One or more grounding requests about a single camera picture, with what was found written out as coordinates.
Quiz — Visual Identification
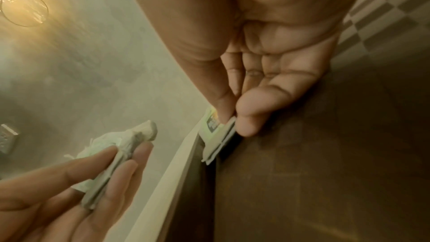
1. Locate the person's left hand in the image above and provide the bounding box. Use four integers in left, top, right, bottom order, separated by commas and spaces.
0, 141, 155, 242

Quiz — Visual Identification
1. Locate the handful of tea bags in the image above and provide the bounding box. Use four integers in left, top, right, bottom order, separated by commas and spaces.
63, 120, 159, 210

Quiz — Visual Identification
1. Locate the white wall switch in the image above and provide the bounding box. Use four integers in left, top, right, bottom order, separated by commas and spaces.
0, 123, 21, 154

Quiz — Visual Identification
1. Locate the brown tray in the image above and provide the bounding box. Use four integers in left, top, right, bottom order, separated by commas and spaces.
161, 0, 430, 242

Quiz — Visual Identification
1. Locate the person's right hand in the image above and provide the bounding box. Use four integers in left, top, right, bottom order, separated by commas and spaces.
117, 0, 364, 138

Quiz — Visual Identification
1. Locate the green tagged tea bag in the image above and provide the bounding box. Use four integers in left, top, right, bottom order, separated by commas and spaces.
198, 107, 238, 164

